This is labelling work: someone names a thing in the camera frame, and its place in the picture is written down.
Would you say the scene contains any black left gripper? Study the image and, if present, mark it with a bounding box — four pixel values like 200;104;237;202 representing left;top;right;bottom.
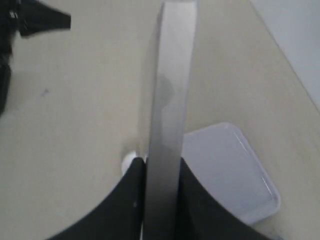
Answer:
0;0;72;115

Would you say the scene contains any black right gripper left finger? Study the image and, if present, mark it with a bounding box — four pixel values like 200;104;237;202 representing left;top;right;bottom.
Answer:
51;157;146;240

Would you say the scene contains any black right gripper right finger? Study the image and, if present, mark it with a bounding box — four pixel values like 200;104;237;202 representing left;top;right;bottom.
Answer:
174;158;269;240

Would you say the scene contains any blue moon cover book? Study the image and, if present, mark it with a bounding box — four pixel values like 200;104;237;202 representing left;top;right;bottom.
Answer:
142;0;198;240

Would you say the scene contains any white plastic tray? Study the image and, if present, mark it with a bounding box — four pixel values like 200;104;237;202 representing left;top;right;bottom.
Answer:
180;123;281;226

